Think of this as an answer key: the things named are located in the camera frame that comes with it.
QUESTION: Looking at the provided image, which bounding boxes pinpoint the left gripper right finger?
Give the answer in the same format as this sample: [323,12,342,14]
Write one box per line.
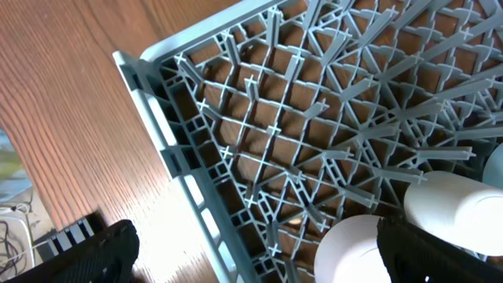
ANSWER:
[376,216,502,283]

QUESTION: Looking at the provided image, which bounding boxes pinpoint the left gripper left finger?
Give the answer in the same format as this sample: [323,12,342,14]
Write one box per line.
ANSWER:
[7,219,140,283]

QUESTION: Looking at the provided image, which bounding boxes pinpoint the white cup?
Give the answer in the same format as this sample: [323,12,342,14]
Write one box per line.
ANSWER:
[404,171,502,256]

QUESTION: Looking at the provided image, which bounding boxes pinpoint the light blue bowl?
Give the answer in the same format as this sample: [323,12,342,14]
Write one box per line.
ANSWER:
[482,144,503,189]

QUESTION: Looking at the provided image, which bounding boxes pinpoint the grey dishwasher rack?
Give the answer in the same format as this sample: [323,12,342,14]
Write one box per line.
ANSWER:
[113,0,502,282]

